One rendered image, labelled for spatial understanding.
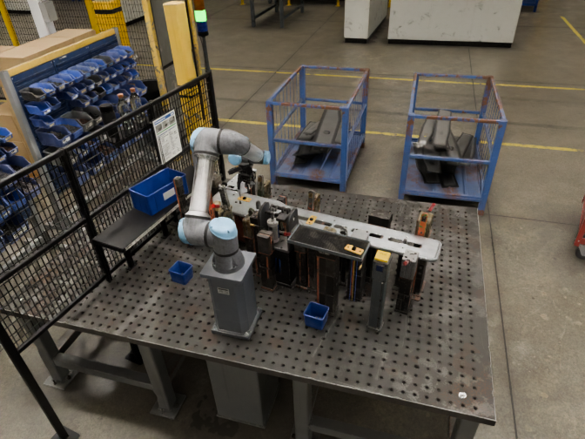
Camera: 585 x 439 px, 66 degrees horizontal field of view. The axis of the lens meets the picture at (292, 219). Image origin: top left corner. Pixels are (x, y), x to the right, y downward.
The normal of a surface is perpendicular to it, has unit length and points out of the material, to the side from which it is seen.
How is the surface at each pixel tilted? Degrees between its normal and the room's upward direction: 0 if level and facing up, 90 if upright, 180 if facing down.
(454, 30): 90
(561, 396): 0
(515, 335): 0
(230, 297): 90
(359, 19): 90
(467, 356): 0
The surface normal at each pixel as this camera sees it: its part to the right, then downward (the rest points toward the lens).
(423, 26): -0.26, 0.57
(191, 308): -0.04, -0.81
